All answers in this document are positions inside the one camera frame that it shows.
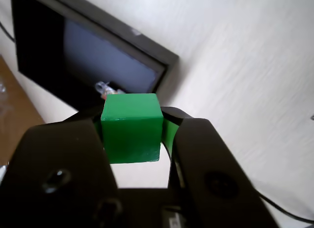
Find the black hooded gripper finger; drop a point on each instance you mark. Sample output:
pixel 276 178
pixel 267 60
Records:
pixel 216 179

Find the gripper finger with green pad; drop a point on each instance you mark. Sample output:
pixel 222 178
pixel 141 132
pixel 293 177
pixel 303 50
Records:
pixel 61 164

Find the green cube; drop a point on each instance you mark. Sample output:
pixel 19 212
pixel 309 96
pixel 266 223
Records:
pixel 132 129

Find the cardboard box with white label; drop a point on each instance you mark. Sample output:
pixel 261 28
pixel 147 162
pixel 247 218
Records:
pixel 14 110

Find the black box inner tray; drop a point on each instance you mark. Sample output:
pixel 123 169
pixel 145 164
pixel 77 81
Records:
pixel 98 53

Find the black open box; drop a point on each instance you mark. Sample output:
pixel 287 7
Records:
pixel 147 49

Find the colourful candy in clear wrapper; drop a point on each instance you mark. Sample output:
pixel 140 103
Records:
pixel 108 90

